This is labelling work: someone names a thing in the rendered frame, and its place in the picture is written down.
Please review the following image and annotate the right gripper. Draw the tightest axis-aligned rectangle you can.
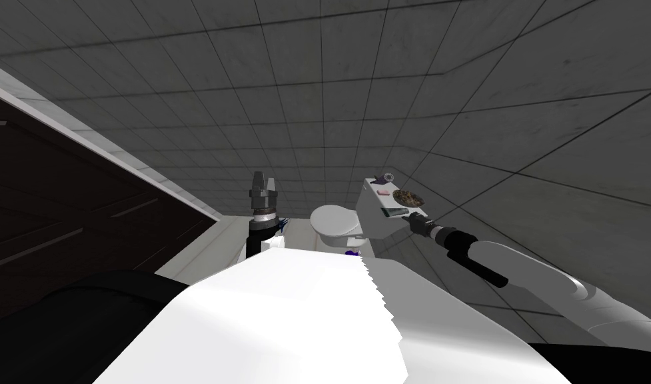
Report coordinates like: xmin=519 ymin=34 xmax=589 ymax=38
xmin=401 ymin=211 xmax=438 ymax=239

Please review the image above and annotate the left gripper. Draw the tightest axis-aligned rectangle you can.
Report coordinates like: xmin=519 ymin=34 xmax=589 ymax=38
xmin=249 ymin=170 xmax=280 ymax=215

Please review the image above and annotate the white toilet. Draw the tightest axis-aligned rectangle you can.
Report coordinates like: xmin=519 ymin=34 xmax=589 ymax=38
xmin=309 ymin=177 xmax=428 ymax=251

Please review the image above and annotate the dark brown door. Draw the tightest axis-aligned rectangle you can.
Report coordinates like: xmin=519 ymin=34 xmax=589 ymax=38
xmin=0 ymin=87 xmax=220 ymax=327

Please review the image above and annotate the brown round plate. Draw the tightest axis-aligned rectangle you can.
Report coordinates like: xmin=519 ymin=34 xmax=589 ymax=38
xmin=392 ymin=189 xmax=426 ymax=209

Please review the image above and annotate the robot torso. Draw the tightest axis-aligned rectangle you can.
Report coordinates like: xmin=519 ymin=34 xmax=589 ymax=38
xmin=93 ymin=248 xmax=571 ymax=384

